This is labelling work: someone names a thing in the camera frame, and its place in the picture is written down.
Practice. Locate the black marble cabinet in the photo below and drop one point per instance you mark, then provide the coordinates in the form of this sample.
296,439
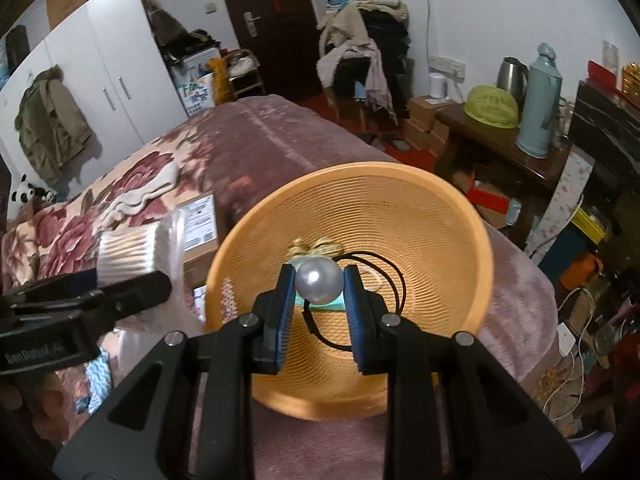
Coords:
606,127

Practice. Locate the dark wooden side table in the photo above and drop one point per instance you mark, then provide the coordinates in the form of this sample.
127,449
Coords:
533,180

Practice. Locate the white wardrobe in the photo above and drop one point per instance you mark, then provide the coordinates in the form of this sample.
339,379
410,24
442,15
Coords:
113,68

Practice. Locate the cotton swabs pack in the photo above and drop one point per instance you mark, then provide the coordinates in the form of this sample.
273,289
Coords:
138,250

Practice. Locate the floral fleece blanket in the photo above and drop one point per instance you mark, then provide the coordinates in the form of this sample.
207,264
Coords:
239,153

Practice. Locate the green mesh food cover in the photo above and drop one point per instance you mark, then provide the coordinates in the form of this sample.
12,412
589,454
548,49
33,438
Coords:
492,106

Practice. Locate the pile of clothes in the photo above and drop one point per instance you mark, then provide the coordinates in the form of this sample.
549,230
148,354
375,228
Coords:
363,53

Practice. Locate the stacked cardboard boxes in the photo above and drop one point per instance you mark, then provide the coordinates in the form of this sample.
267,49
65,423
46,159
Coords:
422,130

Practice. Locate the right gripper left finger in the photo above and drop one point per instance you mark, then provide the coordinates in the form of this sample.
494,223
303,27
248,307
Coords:
184,411

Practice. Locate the green face mask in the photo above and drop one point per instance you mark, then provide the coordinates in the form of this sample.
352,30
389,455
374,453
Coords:
319,281

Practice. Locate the dark wooden door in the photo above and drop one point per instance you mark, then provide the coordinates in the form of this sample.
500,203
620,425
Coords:
283,36

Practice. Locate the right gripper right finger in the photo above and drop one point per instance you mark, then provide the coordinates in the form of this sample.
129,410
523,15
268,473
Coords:
453,412

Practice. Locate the yellow measuring tape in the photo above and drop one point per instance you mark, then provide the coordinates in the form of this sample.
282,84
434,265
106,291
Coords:
323,246

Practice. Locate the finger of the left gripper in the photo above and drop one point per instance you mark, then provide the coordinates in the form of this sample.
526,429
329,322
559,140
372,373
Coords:
60,287
121,299

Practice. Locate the wall power strip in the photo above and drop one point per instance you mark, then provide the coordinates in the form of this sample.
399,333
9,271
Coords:
447,66

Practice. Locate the printed shopping bag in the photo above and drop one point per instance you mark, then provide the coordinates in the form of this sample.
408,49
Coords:
198,95

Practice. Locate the olive green jacket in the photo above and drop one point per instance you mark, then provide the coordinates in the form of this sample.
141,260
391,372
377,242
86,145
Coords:
52,130

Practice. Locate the teal thermos flask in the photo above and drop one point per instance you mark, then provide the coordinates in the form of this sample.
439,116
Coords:
541,104

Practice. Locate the panda plush toy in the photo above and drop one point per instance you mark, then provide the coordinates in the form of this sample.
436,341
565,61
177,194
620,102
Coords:
26,191

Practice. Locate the orange plastic basket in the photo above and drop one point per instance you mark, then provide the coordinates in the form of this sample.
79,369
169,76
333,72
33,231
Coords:
400,235

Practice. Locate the blue white striped cloth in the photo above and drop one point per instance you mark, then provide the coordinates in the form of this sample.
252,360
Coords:
95,384

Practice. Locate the brown cardboard box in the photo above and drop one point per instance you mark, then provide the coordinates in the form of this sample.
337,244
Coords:
202,237

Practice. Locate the steel electric kettle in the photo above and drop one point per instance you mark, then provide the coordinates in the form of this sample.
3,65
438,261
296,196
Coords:
513,78

